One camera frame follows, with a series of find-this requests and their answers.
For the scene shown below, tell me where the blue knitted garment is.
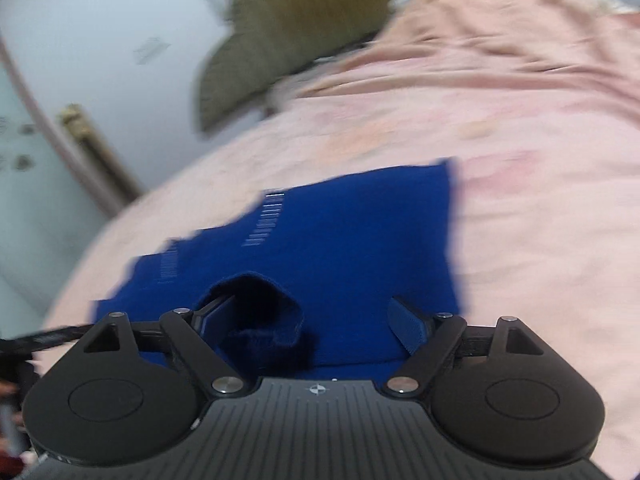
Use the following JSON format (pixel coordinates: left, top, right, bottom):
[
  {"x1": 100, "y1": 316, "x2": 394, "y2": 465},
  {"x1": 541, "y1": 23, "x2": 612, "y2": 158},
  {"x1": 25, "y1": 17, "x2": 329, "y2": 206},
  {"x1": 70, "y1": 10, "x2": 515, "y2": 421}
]
[{"x1": 92, "y1": 157, "x2": 463, "y2": 382}]

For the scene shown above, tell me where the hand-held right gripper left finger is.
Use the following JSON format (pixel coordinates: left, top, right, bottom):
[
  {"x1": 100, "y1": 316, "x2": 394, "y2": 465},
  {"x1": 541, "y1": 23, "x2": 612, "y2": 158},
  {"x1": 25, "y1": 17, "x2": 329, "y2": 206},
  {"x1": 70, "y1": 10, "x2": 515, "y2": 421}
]
[{"x1": 80, "y1": 294, "x2": 247, "y2": 398}]

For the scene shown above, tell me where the olive padded headboard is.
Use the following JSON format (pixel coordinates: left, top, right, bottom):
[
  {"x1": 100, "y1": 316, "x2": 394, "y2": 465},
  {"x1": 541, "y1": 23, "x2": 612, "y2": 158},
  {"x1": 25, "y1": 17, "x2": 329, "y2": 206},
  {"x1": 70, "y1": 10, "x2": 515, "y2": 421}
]
[{"x1": 197, "y1": 0, "x2": 407, "y2": 133}]

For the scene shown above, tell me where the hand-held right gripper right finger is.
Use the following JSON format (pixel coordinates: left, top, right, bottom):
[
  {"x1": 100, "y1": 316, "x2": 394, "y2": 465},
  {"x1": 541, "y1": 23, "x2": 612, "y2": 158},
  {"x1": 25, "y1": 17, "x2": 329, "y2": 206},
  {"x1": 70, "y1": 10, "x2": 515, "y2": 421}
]
[{"x1": 382, "y1": 296, "x2": 548, "y2": 400}]

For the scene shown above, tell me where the brass door fitting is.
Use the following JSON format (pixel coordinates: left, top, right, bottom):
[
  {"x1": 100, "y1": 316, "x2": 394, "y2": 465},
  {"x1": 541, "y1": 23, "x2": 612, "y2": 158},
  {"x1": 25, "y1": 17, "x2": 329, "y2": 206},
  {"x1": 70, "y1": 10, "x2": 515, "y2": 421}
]
[{"x1": 56, "y1": 104, "x2": 145, "y2": 202}]

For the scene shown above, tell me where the pale door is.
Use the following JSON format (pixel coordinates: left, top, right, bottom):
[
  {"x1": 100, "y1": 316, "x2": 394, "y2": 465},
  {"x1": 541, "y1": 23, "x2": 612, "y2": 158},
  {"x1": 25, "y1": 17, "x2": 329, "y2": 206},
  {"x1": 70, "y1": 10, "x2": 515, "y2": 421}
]
[{"x1": 0, "y1": 57, "x2": 110, "y2": 313}]

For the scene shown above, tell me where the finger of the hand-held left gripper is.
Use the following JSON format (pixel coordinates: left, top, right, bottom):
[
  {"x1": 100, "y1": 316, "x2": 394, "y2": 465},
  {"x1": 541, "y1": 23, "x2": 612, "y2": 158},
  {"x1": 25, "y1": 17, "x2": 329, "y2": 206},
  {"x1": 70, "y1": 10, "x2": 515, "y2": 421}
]
[{"x1": 0, "y1": 324, "x2": 96, "y2": 357}]

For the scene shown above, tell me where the pink bed sheet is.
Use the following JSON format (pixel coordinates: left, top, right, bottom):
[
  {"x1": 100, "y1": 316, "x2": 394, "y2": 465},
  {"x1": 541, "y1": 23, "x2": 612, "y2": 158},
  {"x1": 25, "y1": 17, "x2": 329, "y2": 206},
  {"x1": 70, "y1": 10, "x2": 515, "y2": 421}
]
[{"x1": 37, "y1": 0, "x2": 640, "y2": 480}]

